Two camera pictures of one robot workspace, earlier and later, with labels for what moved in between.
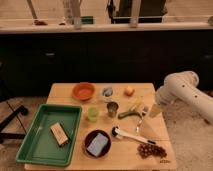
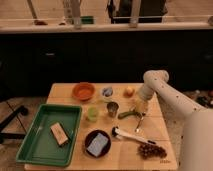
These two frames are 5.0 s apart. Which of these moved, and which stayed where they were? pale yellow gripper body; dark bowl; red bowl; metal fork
Moved: pale yellow gripper body
Stayed: metal fork; red bowl; dark bowl
